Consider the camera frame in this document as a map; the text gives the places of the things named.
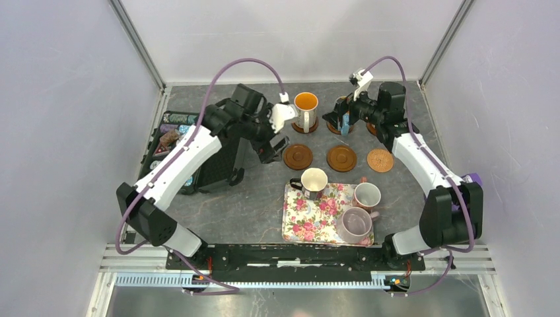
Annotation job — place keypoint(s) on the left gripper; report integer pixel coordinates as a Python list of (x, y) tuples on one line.
[(266, 152)]

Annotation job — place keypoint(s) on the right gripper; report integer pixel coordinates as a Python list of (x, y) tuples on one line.
[(334, 115)]

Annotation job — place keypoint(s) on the wooden coaster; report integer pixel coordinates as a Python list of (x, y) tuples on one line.
[(332, 129), (297, 157), (341, 158), (302, 131), (372, 129)]

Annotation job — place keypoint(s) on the blue mug yellow inside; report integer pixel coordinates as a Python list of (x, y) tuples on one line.
[(341, 109)]

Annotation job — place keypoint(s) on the cork coaster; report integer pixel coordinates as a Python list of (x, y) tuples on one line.
[(380, 160)]

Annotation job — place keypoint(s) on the floral mug orange inside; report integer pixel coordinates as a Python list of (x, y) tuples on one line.
[(306, 104)]

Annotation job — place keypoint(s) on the white floral mug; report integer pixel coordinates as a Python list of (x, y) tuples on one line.
[(366, 195)]

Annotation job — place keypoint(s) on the black mug cream inside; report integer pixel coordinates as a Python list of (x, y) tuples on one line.
[(312, 183)]

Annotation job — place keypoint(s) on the lilac mug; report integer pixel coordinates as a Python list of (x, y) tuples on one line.
[(355, 224)]

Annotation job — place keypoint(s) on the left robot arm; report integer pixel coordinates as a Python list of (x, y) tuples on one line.
[(143, 204)]

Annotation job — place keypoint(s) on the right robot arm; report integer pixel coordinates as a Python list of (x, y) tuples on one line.
[(453, 210)]

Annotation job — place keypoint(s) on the black poker chip case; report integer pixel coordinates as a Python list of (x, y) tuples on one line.
[(224, 168)]

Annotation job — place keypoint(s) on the purple metronome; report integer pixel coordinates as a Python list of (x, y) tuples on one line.
[(472, 178)]

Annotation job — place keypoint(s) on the floral serving tray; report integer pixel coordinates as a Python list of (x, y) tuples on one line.
[(313, 221)]

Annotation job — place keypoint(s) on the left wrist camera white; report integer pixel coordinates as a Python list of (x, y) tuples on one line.
[(282, 112)]

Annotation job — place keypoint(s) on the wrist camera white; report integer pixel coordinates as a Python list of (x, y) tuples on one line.
[(361, 80), (282, 112)]

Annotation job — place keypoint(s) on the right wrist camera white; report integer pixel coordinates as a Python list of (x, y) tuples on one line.
[(361, 80)]

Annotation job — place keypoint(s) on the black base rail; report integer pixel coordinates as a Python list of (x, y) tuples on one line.
[(299, 262)]

